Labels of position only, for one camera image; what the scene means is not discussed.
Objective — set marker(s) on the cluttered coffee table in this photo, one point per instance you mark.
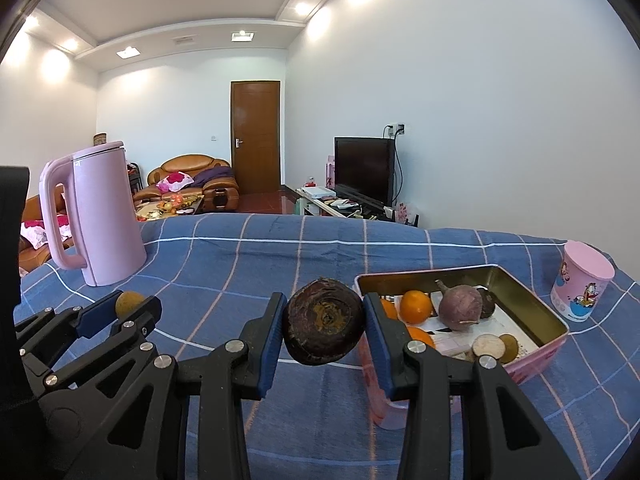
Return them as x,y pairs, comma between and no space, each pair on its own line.
175,205

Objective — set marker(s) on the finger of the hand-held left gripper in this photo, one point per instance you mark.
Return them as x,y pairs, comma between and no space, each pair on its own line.
97,317
142,312

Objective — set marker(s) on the wall socket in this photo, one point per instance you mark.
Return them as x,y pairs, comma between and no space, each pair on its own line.
394,129

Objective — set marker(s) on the purple cloth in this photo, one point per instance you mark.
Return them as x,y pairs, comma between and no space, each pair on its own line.
215,176

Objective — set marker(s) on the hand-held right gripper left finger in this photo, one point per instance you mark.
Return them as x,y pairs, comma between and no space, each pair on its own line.
270,340

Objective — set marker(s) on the pink tin box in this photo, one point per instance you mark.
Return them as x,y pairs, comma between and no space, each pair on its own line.
542,352

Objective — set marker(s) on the square ceiling light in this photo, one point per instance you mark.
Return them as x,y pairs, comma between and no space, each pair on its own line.
128,52
242,36

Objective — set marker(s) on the brown woven basket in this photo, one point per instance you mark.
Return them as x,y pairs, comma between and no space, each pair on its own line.
100,140

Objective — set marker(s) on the pink electric kettle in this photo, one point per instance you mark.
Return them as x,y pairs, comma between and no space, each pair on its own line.
105,210

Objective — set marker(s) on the large orange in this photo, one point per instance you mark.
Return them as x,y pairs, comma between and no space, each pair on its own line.
420,337

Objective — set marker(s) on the black television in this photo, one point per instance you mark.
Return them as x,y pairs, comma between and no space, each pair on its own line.
365,167

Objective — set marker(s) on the round ceiling spotlight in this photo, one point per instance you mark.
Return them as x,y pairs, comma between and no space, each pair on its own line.
301,8
70,44

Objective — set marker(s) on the small orange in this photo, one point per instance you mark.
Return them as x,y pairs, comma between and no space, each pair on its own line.
389,309
415,306

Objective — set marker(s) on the dark shelf rack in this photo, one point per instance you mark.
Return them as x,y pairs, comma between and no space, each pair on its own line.
134,177

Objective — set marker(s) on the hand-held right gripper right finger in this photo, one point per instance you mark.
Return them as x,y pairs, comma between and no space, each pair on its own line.
375,340

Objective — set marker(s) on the brown-green kiwi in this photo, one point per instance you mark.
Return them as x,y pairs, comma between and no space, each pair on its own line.
510,347
127,304

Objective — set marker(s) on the blue checked blanket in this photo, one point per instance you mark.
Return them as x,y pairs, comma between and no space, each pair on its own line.
300,250

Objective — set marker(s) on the pink floral cloth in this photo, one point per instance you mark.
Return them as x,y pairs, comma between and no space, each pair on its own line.
35,232

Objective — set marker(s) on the white television stand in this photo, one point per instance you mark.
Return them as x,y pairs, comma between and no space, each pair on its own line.
320,200

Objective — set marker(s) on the dark round beet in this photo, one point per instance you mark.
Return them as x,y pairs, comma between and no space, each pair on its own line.
322,320

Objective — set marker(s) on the brown wooden door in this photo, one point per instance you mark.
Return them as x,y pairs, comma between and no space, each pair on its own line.
255,135

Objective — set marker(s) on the white flat box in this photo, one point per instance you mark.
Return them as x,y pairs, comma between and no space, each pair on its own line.
319,191

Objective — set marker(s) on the pink gift bag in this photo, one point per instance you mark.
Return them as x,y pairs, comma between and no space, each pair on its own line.
330,172

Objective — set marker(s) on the large purple taro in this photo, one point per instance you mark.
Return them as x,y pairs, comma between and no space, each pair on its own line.
460,308

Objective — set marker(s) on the pink cartoon cup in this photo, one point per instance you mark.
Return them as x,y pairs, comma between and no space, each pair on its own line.
582,280

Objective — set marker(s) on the pink floral cushion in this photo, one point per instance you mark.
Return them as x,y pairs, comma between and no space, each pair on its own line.
175,180

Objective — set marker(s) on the brown leather armchair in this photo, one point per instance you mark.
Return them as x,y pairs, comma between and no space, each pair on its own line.
190,161

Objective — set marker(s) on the ceiling air vent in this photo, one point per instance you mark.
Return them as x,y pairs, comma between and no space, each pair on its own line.
182,39

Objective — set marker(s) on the small pink bag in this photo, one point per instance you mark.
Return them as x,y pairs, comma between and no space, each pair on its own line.
406,214

